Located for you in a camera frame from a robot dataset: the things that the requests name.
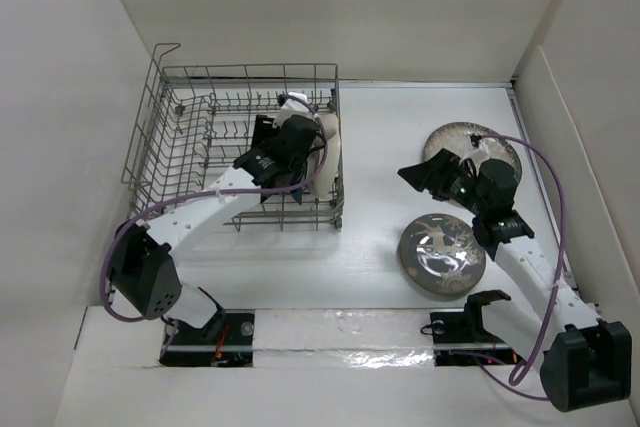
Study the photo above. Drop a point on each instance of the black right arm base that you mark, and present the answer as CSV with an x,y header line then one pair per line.
x,y
459,338

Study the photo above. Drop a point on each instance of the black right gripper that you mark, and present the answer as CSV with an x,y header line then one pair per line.
x,y
434,173

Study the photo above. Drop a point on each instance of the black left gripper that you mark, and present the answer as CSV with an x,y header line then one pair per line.
x,y
265,132

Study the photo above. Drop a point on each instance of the grey plate with gold tree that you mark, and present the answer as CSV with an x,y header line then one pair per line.
x,y
441,255

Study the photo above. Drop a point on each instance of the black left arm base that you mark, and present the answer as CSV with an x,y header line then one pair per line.
x,y
230,347

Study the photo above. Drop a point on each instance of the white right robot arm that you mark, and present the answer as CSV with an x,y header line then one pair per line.
x,y
581,359

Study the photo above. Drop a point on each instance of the speckled beige round plate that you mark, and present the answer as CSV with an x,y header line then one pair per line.
x,y
455,137

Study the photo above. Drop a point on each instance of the cream divided plate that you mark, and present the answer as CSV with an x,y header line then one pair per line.
x,y
321,185

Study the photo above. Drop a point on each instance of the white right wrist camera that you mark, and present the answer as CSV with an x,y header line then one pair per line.
x,y
479,153

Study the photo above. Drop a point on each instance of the blue leaf-shaped dish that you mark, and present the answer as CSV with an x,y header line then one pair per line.
x,y
296,192

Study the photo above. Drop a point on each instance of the grey wire dish rack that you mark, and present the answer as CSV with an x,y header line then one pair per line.
x,y
194,121

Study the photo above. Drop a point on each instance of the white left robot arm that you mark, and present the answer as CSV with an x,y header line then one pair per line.
x,y
141,263

